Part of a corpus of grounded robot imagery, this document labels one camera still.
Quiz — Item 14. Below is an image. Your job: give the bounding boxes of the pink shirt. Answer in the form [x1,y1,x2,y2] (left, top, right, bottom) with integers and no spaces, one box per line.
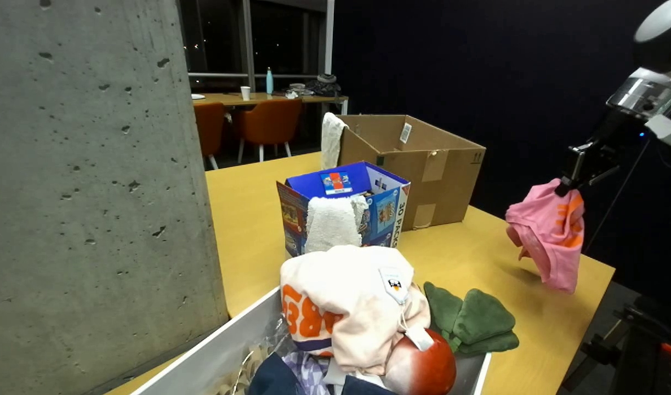
[503,176,587,295]

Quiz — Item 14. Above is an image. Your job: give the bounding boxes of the long wooden counter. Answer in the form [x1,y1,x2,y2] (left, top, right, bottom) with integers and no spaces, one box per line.
[188,90,350,116]

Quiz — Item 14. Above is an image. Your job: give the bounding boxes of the white plastic bin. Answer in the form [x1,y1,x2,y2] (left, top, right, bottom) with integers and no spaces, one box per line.
[130,285,493,395]

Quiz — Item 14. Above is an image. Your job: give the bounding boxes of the purple patterned cloth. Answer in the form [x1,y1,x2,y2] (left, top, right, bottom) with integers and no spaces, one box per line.
[278,349,332,395]

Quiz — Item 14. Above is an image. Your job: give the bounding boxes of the peach shirt orange print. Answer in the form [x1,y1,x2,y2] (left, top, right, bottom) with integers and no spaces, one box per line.
[278,244,435,380]

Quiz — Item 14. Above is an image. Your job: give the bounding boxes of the blue snack variety box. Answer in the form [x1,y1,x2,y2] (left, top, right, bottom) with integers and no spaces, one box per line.
[274,160,413,259]

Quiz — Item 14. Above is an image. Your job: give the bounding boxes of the white towel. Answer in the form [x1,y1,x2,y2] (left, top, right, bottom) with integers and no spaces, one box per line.
[303,191,371,255]

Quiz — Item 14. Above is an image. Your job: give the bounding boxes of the navy blue cloth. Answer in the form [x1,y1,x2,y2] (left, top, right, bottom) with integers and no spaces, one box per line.
[246,350,396,395]

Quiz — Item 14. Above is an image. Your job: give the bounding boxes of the orange chair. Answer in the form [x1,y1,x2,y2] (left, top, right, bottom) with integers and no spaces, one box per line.
[235,97,305,164]
[194,101,229,174]

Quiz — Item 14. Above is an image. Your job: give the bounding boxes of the black equipment stand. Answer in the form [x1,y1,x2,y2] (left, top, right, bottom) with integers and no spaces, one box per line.
[560,293,671,395]

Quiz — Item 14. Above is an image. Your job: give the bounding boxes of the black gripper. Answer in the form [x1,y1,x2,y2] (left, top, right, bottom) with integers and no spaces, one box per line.
[552,108,650,199]

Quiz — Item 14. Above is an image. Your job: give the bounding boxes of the brown cardboard box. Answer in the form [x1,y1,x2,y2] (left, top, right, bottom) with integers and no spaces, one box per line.
[335,111,488,232]

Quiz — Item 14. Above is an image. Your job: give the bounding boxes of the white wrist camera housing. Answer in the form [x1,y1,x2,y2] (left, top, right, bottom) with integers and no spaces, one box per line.
[606,65,671,151]

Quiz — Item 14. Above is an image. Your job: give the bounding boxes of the dark green cloth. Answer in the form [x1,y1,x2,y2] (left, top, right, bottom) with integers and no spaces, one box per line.
[381,280,522,395]

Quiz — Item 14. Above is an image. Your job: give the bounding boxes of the white hanging cloth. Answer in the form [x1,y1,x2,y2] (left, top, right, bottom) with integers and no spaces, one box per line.
[317,110,349,171]

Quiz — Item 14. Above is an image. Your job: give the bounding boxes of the dark bags pile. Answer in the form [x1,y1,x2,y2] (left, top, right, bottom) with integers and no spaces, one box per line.
[286,72,344,98]

